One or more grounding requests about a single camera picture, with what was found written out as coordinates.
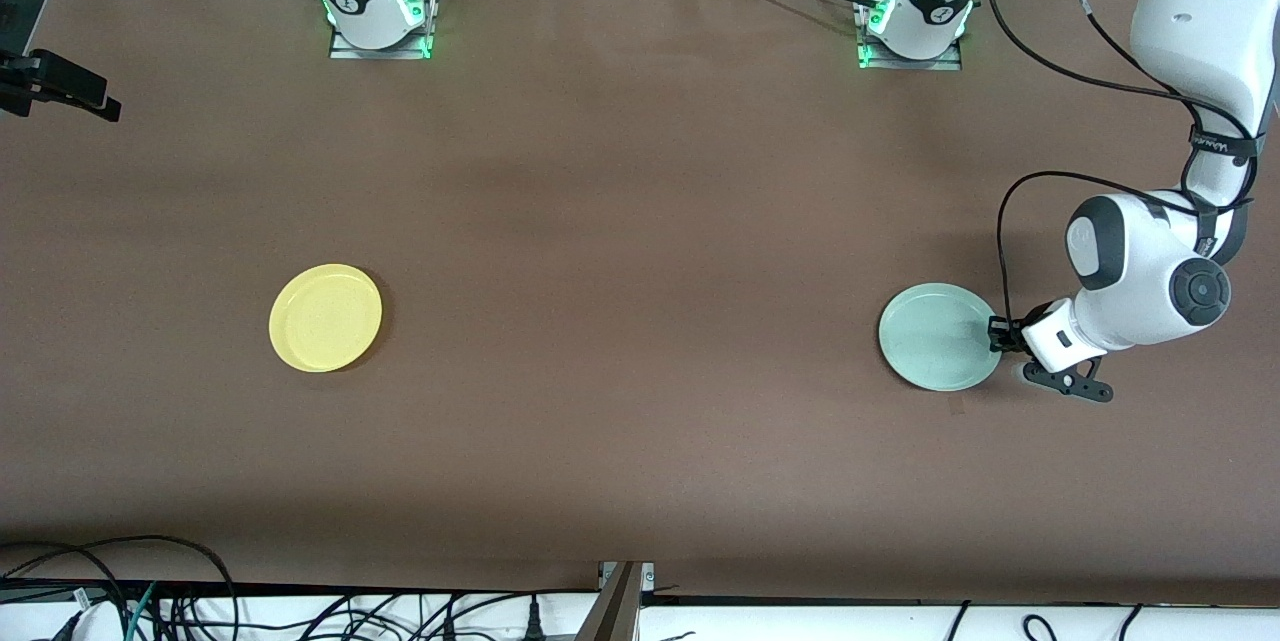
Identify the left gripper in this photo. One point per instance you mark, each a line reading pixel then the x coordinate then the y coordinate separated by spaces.
pixel 1008 334

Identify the pale green round plate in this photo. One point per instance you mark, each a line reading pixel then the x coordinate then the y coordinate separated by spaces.
pixel 935 336

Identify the yellow round plate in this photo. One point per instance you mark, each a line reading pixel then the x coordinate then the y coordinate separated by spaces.
pixel 325 319

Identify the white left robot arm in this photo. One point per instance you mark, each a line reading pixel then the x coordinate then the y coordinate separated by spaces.
pixel 1190 21

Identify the brown table cover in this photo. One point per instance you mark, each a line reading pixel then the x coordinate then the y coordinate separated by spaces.
pixel 640 471

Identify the aluminium profile beam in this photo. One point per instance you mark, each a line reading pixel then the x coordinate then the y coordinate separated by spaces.
pixel 615 611

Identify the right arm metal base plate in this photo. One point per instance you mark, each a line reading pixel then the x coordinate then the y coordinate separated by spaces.
pixel 345 51

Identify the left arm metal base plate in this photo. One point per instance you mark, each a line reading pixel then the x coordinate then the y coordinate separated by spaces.
pixel 945 64

